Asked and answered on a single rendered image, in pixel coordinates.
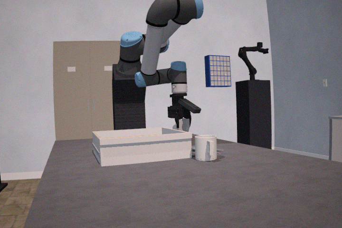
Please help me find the white mug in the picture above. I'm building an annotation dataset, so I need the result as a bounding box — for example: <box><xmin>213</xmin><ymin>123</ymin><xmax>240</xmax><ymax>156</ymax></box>
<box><xmin>195</xmin><ymin>135</ymin><xmax>217</xmax><ymax>161</ymax></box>

